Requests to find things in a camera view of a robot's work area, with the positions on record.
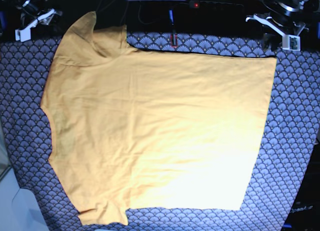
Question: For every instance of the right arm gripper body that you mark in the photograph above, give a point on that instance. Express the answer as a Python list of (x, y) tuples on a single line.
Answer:
[(37, 10)]

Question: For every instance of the yellow T-shirt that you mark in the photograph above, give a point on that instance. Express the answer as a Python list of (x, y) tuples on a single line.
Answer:
[(134, 129)]

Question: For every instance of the red black table clamp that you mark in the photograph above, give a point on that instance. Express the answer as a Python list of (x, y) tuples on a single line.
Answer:
[(173, 38)]

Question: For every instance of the blue fan-pattern tablecloth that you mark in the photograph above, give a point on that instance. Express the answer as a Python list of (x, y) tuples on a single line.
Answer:
[(289, 136)]

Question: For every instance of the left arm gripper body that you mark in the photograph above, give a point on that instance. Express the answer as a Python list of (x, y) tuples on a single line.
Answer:
[(287, 11)]

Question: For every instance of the black OpenArm case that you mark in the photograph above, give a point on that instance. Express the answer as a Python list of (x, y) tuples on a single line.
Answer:
[(305, 212)]

